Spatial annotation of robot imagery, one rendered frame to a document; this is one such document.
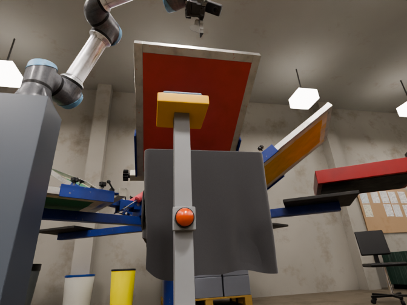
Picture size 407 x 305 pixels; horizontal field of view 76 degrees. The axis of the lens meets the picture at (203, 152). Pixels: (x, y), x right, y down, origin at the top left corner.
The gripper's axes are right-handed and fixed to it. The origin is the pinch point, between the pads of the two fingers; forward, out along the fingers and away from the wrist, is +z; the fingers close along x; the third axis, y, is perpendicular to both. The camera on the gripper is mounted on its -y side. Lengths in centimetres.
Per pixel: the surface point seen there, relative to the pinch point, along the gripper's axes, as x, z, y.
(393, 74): -224, -390, -535
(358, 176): -71, 27, -106
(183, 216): -5, 87, 12
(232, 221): -35, 73, -8
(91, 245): -436, -85, 127
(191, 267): -12, 94, 11
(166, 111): -1, 59, 16
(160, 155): -28, 51, 17
